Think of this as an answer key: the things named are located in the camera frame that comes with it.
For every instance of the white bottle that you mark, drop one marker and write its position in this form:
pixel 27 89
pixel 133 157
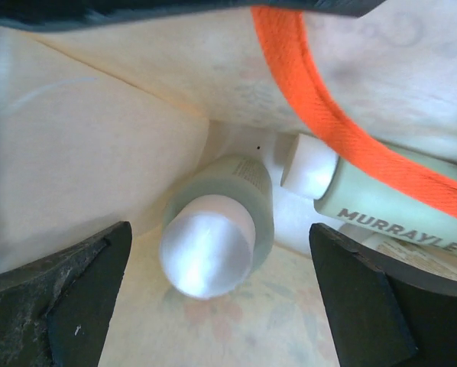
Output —
pixel 428 269

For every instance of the canvas bag with orange handles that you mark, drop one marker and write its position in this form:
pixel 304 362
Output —
pixel 102 125

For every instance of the green bottle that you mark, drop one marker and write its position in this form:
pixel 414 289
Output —
pixel 218 227
pixel 341 191

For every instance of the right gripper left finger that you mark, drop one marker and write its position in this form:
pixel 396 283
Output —
pixel 56 311

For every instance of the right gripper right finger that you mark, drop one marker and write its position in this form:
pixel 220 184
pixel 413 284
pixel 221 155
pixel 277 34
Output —
pixel 382 312

